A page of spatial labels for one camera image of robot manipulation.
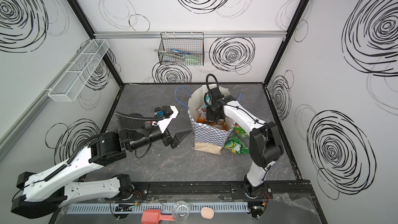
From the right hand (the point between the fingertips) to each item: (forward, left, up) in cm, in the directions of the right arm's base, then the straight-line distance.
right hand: (207, 116), depth 88 cm
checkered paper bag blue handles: (-15, 0, +4) cm, 16 cm away
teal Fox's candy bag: (+1, +3, +5) cm, 6 cm away
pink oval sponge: (-44, 0, -11) cm, 45 cm away
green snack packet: (-13, -15, -8) cm, 21 cm away
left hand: (-19, +9, +26) cm, 34 cm away
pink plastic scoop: (-46, +24, -11) cm, 53 cm away
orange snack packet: (+2, +4, -5) cm, 7 cm away
